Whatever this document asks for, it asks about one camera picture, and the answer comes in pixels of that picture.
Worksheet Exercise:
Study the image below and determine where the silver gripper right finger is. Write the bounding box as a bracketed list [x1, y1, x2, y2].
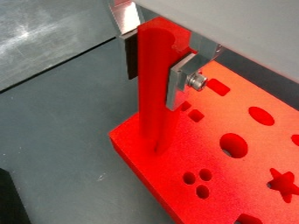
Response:
[166, 32, 222, 111]

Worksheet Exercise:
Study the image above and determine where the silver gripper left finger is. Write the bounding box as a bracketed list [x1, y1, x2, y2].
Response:
[107, 0, 144, 80]

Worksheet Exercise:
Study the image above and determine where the red shape sorter board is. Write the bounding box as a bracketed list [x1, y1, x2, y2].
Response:
[110, 62, 299, 224]

